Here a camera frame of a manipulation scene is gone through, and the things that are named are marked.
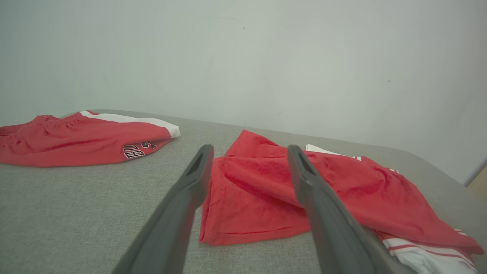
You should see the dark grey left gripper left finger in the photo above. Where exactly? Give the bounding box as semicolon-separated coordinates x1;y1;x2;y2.
112;144;215;274

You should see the red basketball shorts white stripe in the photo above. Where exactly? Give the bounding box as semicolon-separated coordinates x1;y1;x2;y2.
0;110;181;168

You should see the red Bulls basketball jersey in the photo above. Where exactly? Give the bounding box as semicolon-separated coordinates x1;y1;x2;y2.
199;129;485;274

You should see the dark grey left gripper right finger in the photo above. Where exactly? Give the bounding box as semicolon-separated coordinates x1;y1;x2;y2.
287;144;415;274

